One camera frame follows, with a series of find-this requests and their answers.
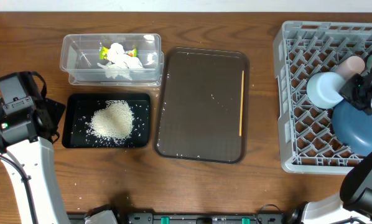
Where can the grey dishwasher rack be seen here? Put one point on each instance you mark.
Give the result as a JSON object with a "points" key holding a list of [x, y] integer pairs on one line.
{"points": [[301, 49]]}

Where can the wooden chopstick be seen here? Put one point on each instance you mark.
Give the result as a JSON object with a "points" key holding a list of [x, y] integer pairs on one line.
{"points": [[241, 105]]}

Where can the black food waste tray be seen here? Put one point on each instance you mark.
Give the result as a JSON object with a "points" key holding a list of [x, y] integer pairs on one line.
{"points": [[81, 107]]}

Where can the light blue bowl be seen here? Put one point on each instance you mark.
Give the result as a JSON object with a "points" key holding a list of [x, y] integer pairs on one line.
{"points": [[323, 88]]}

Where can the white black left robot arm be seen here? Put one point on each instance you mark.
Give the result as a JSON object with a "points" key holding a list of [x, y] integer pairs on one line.
{"points": [[30, 166]]}

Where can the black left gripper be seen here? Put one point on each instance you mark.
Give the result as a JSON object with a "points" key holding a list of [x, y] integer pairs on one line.
{"points": [[51, 108]]}

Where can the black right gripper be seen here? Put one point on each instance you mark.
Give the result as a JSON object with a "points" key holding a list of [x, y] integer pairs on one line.
{"points": [[346, 94]]}

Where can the pink cup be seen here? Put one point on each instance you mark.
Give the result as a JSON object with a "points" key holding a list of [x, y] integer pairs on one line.
{"points": [[351, 66]]}

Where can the white rice pile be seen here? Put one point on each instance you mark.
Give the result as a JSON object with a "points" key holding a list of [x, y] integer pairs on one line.
{"points": [[112, 123]]}

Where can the clear plastic waste bin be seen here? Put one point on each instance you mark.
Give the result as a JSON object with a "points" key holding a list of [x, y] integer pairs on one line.
{"points": [[80, 55]]}

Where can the brown serving tray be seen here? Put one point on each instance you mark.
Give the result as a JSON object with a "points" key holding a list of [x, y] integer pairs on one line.
{"points": [[198, 113]]}

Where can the dark blue plate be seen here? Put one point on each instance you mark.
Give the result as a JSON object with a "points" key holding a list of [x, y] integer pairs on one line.
{"points": [[353, 128]]}

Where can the white tissue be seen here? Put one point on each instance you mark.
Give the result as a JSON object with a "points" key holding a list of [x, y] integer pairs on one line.
{"points": [[120, 65]]}

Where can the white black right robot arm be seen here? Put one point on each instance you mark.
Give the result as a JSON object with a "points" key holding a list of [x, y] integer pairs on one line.
{"points": [[353, 204]]}

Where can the yellow green snack wrapper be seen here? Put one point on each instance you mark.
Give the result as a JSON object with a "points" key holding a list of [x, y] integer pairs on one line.
{"points": [[105, 52]]}

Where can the green bowl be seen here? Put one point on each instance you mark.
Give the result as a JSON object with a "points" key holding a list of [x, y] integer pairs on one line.
{"points": [[369, 64]]}

